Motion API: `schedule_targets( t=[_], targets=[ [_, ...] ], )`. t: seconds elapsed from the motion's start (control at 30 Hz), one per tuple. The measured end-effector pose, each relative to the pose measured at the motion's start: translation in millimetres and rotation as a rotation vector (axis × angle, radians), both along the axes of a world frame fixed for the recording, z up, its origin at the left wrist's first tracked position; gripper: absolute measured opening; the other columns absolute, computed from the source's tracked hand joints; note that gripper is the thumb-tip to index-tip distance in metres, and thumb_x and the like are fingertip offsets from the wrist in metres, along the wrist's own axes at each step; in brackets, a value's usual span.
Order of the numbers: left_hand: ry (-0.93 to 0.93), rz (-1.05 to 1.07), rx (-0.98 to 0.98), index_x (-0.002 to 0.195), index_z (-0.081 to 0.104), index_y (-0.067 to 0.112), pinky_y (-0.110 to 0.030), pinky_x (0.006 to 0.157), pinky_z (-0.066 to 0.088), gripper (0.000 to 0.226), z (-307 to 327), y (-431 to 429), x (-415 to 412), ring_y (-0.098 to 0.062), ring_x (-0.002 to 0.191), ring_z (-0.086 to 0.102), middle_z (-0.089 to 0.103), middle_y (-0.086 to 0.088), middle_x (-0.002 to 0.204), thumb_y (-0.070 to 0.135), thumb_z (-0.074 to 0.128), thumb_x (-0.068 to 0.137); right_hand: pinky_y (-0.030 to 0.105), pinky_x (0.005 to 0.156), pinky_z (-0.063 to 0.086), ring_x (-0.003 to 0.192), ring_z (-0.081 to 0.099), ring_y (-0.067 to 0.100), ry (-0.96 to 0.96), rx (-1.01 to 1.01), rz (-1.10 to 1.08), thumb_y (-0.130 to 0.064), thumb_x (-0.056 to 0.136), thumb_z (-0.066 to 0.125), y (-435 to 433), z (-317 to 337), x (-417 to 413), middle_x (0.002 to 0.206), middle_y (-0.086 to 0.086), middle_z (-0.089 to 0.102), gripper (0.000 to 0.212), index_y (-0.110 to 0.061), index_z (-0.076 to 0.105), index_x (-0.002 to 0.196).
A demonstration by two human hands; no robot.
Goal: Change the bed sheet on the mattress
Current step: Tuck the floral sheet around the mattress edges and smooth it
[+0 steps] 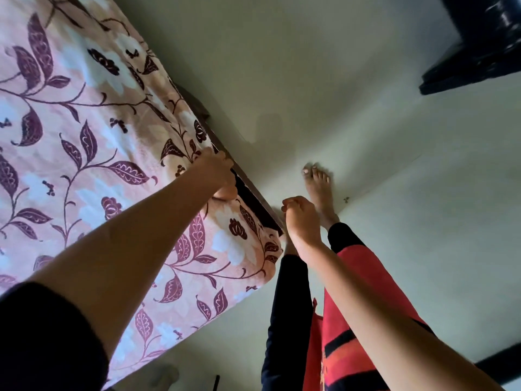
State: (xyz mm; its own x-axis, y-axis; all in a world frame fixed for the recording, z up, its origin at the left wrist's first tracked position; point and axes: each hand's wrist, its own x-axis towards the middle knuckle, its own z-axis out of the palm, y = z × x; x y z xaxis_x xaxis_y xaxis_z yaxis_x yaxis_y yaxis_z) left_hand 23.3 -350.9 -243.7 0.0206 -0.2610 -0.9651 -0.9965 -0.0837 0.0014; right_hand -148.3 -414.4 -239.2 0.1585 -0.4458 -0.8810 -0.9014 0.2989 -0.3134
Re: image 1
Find person's left hand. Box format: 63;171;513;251
193;148;240;202

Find person's right hand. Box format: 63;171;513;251
281;195;325;250

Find pink floral bed sheet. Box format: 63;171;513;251
0;0;284;389

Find dark wooden bed frame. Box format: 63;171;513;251
175;83;285;237

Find person's right forearm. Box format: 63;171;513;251
297;236;504;391

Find person's left forearm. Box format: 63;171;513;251
28;158;220;363

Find person's black trousers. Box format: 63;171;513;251
260;222;367;391

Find person's pink garment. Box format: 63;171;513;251
303;244;436;391

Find black framed white daybed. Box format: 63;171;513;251
419;0;521;96

